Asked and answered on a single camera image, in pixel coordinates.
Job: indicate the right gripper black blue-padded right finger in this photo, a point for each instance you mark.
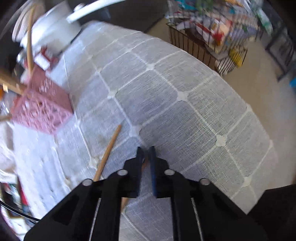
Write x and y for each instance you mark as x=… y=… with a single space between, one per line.
x=200 y=211

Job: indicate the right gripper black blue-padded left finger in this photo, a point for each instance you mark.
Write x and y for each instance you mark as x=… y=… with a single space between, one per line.
x=91 y=211

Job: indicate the pink perforated utensil holder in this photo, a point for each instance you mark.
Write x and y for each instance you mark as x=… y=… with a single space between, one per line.
x=44 y=106

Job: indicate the grey checked tablecloth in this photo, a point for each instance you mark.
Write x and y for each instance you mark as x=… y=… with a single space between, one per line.
x=164 y=98

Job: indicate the wooden utensil in holder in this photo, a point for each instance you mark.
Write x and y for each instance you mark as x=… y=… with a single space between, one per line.
x=13 y=85
x=6 y=75

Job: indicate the red labelled jar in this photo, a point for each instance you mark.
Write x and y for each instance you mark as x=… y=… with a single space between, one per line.
x=45 y=59

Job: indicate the white electric pot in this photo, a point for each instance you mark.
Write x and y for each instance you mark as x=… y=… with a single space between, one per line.
x=57 y=27

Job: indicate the dark refrigerator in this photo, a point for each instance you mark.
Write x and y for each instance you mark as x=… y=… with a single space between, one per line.
x=136 y=15

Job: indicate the green hanging plant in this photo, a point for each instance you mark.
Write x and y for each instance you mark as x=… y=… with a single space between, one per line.
x=204 y=5

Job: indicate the tall wooden utensil handle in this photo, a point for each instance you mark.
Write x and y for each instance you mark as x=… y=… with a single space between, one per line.
x=30 y=59

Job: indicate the black wire storage rack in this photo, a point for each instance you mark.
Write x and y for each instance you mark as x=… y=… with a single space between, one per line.
x=219 y=38

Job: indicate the black table frame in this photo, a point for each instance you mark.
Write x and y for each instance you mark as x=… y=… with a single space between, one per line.
x=282 y=50

